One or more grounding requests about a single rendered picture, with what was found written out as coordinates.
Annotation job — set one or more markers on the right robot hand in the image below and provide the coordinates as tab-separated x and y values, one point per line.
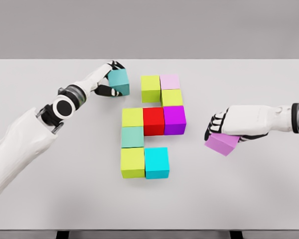
241	119

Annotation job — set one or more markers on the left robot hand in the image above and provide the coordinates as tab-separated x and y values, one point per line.
99	73

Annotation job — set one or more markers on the teal cube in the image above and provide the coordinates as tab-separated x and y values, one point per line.
119	81

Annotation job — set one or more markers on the orchid purple cube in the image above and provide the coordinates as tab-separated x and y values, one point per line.
220	144

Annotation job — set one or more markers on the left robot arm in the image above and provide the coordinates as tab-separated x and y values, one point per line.
27	134

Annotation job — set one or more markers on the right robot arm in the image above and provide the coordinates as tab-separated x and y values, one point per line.
292	118

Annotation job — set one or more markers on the yellow-green cube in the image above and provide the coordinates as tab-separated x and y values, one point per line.
150	88
132	161
172	97
132	117

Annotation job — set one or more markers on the violet purple cube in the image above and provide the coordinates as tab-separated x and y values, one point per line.
174	119

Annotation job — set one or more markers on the pale pink cube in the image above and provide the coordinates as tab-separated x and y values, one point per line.
170	81

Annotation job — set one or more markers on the seafoam green cube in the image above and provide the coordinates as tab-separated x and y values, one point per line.
132	137

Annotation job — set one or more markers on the red cube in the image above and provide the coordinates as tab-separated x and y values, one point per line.
153	120

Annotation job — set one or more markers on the bright cyan cube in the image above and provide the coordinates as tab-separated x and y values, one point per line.
156	161

